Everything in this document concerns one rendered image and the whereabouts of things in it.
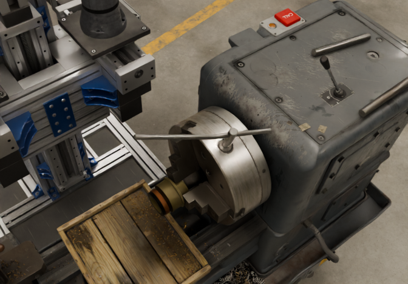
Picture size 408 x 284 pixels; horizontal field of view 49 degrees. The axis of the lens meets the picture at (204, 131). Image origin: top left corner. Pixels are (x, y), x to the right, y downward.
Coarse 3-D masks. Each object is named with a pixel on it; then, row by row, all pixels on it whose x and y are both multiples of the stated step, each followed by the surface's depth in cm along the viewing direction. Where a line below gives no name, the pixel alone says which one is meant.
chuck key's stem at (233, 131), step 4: (232, 128) 105; (228, 132) 105; (232, 132) 104; (236, 132) 104; (228, 136) 105; (232, 136) 104; (224, 140) 109; (228, 140) 107; (232, 140) 107; (224, 144) 111; (228, 144) 109; (224, 148) 112
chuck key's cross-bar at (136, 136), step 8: (136, 136) 95; (144, 136) 96; (152, 136) 97; (160, 136) 98; (168, 136) 99; (176, 136) 100; (184, 136) 101; (192, 136) 102; (200, 136) 103; (208, 136) 104; (216, 136) 105; (224, 136) 105; (240, 136) 107
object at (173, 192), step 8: (160, 184) 118; (168, 184) 117; (176, 184) 118; (184, 184) 119; (152, 192) 117; (160, 192) 117; (168, 192) 116; (176, 192) 116; (184, 192) 119; (152, 200) 121; (160, 200) 115; (168, 200) 116; (176, 200) 116; (184, 200) 117; (160, 208) 115; (168, 208) 116; (176, 208) 118
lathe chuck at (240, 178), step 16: (208, 112) 121; (176, 128) 122; (192, 128) 115; (208, 128) 115; (224, 128) 115; (192, 144) 117; (208, 144) 111; (240, 144) 113; (208, 160) 113; (224, 160) 110; (240, 160) 112; (208, 176) 118; (224, 176) 110; (240, 176) 112; (256, 176) 114; (224, 192) 115; (240, 192) 112; (256, 192) 116; (240, 208) 115; (224, 224) 125
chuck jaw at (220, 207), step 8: (200, 184) 120; (208, 184) 120; (192, 192) 118; (200, 192) 118; (208, 192) 119; (216, 192) 119; (192, 200) 117; (200, 200) 117; (208, 200) 117; (216, 200) 117; (200, 208) 117; (208, 208) 118; (216, 208) 116; (224, 208) 116; (216, 216) 116; (224, 216) 117; (232, 216) 118
